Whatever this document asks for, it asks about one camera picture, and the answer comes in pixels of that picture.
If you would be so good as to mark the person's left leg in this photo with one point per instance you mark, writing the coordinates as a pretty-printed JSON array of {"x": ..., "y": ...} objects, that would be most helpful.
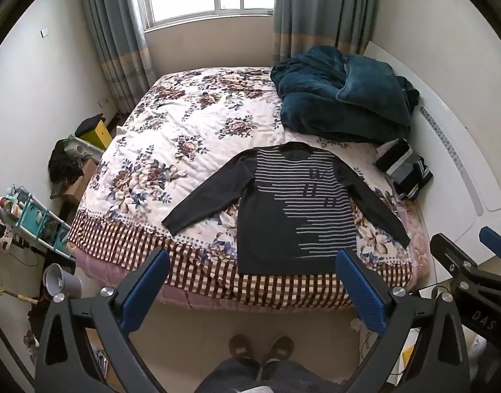
[{"x": 230, "y": 376}]

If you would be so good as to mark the grey-blue curtain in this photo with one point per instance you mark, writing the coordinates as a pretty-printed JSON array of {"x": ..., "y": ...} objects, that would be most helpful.
[
  {"x": 115, "y": 37},
  {"x": 320, "y": 8}
]

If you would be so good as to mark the person's leg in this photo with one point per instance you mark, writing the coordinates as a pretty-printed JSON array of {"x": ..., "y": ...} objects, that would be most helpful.
[
  {"x": 295, "y": 376},
  {"x": 230, "y": 376}
]

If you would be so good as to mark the teal plush blanket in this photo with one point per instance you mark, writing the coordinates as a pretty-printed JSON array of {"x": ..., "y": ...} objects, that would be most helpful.
[{"x": 340, "y": 102}]

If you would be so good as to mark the black cloth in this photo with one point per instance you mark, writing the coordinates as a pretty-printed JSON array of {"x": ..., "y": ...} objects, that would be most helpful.
[{"x": 89, "y": 123}]

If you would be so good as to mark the teal storage rack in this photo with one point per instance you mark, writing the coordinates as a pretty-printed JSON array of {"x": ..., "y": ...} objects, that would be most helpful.
[{"x": 33, "y": 221}]

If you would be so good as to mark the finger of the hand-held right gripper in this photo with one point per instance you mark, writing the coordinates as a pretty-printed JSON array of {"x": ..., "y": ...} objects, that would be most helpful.
[
  {"x": 496, "y": 240},
  {"x": 451, "y": 254}
]

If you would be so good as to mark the person's right leg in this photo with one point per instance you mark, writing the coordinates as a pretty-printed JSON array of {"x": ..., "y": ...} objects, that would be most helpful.
[{"x": 295, "y": 376}]

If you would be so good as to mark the dark striped sweater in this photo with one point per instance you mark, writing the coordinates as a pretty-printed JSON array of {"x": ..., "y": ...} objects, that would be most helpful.
[{"x": 275, "y": 213}]

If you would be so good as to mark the person's right shoe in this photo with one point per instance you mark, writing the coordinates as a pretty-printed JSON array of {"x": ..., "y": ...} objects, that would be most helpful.
[{"x": 279, "y": 348}]

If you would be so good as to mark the cardboard box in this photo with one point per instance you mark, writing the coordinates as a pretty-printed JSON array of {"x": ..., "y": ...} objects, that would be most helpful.
[{"x": 80, "y": 184}]

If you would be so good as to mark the person's left shoe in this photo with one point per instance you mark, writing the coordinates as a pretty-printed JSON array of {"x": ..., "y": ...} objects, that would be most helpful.
[{"x": 239, "y": 346}]

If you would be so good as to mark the black clothes pile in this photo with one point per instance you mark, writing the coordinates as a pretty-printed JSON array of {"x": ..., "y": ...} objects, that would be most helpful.
[{"x": 64, "y": 161}]

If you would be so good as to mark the grey waste bin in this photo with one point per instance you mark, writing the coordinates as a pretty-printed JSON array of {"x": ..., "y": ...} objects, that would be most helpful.
[{"x": 64, "y": 282}]

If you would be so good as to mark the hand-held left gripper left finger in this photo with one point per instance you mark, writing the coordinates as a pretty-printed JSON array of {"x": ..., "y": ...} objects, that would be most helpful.
[{"x": 146, "y": 290}]

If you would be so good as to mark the floral checkered blanket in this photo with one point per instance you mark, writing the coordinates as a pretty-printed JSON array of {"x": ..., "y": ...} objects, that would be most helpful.
[{"x": 172, "y": 131}]

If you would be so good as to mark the yellow box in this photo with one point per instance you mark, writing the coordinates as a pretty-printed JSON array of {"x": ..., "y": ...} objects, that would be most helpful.
[{"x": 98, "y": 137}]

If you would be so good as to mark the person's shoe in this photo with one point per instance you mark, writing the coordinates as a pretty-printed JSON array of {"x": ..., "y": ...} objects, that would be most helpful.
[
  {"x": 279, "y": 348},
  {"x": 239, "y": 346}
]

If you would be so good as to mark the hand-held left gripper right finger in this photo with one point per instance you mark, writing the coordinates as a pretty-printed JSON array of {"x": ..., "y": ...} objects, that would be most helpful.
[{"x": 363, "y": 294}]

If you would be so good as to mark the folded black white striped garment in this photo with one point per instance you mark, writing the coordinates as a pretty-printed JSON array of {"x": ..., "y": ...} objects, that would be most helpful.
[{"x": 404, "y": 168}]

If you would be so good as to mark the white headboard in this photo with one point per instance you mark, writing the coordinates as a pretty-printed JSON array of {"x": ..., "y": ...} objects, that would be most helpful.
[{"x": 459, "y": 131}]

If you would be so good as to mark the wooden broom stick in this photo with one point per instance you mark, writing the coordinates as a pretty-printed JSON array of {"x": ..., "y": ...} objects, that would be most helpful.
[{"x": 13, "y": 292}]

